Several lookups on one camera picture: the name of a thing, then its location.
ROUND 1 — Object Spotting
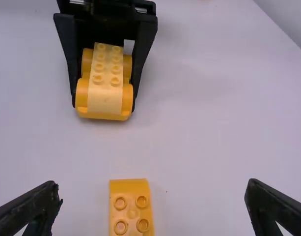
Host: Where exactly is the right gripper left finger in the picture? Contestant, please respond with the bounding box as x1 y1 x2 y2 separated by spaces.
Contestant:
0 180 64 236

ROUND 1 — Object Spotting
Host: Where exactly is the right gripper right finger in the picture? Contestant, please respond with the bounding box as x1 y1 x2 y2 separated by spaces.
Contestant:
244 178 301 236

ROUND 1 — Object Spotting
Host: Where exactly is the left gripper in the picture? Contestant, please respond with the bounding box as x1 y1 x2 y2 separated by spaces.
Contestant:
53 0 158 114

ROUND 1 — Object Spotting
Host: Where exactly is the yellow toy car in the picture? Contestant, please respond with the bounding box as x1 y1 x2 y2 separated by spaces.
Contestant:
75 42 136 122

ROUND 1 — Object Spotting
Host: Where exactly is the yellow toy brick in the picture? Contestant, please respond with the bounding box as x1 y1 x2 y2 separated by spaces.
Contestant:
109 178 157 236

